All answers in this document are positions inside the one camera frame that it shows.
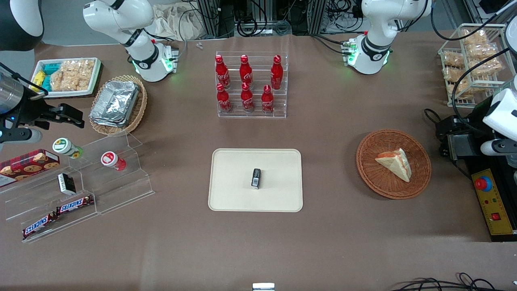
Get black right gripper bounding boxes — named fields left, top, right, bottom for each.
left=0, top=86, right=86, bottom=132

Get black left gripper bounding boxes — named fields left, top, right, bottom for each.
left=435, top=97, right=494, bottom=160

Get silver foil tray stack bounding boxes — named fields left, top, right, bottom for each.
left=90, top=80, right=141, bottom=128

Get white rectangular snack tray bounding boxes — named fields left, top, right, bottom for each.
left=30, top=57, right=102, bottom=99

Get wrapped triangle sandwich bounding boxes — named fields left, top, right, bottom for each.
left=375, top=148, right=412, bottom=183

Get oval tan wicker basket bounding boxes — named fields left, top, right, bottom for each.
left=89, top=75, right=148, bottom=136

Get round brown wicker basket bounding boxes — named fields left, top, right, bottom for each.
left=356, top=129, right=432, bottom=200

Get beige plastic tray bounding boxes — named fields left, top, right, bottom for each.
left=208, top=148, right=303, bottom=213

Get green sunflower yogurt cup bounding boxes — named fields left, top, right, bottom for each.
left=53, top=138, right=83, bottom=159

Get clear rice cracker pack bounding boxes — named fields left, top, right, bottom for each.
left=50, top=59, right=95, bottom=92

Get clear cracker snack pack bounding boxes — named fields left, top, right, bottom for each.
left=443, top=67, right=468, bottom=82
left=447, top=80, right=474, bottom=99
left=473, top=57, right=503, bottom=76
left=462, top=29, right=488, bottom=46
left=467, top=42, right=498, bottom=60
left=443, top=52, right=465, bottom=68

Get red strawberry yogurt cup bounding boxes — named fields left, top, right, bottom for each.
left=101, top=151, right=126, bottom=171

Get red tartan cookie box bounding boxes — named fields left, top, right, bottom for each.
left=0, top=149, right=60, bottom=187

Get yellow emergency stop box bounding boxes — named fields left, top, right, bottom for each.
left=464, top=158, right=517, bottom=242

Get Snickers chocolate bar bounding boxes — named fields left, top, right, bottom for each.
left=56, top=195, right=95, bottom=215
left=22, top=212, right=59, bottom=240

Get clear acrylic step display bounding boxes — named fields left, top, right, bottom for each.
left=0, top=131, right=155, bottom=244

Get beige cloth bag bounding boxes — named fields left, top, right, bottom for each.
left=151, top=2, right=211, bottom=41

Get red cola bottle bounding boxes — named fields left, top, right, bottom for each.
left=240, top=82, right=255, bottom=113
left=239, top=54, right=253, bottom=87
left=270, top=55, right=284, bottom=90
left=261, top=84, right=275, bottom=114
left=216, top=83, right=233, bottom=113
left=215, top=55, right=231, bottom=89

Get clear acrylic bottle rack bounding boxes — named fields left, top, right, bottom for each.
left=215, top=51, right=289, bottom=119

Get black cable loop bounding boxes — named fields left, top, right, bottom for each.
left=424, top=108, right=445, bottom=127

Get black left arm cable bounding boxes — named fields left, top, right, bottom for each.
left=451, top=48, right=517, bottom=120

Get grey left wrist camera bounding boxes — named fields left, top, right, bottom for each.
left=480, top=139, right=517, bottom=157

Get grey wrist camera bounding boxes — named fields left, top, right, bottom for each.
left=0, top=127, right=42, bottom=143
left=480, top=139, right=517, bottom=157

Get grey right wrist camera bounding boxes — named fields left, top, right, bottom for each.
left=0, top=127, right=42, bottom=143

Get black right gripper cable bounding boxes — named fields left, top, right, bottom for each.
left=0, top=62, right=50, bottom=98

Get white wire shelf rack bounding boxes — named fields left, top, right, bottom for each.
left=438, top=23, right=517, bottom=108

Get black floor cable bundle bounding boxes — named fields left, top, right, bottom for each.
left=390, top=272, right=517, bottom=291

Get black left base cables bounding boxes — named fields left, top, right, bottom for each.
left=310, top=33, right=350, bottom=55

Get aluminium frame with cables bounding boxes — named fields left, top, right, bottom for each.
left=196, top=0, right=366, bottom=39

